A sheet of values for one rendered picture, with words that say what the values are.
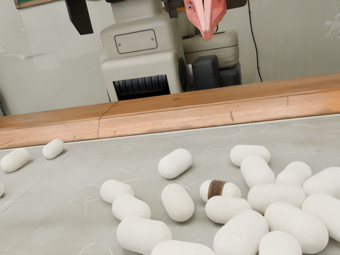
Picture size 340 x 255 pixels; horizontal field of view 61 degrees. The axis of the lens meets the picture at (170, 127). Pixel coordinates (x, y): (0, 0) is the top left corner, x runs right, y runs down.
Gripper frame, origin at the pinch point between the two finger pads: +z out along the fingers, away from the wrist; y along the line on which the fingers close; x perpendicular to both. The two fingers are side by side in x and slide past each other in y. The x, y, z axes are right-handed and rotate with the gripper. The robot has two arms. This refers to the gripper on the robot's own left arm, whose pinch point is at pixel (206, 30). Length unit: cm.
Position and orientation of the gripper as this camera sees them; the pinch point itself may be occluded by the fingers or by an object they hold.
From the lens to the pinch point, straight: 31.5
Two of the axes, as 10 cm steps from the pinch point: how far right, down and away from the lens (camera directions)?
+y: 9.7, -1.1, -2.1
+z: -0.1, 8.7, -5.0
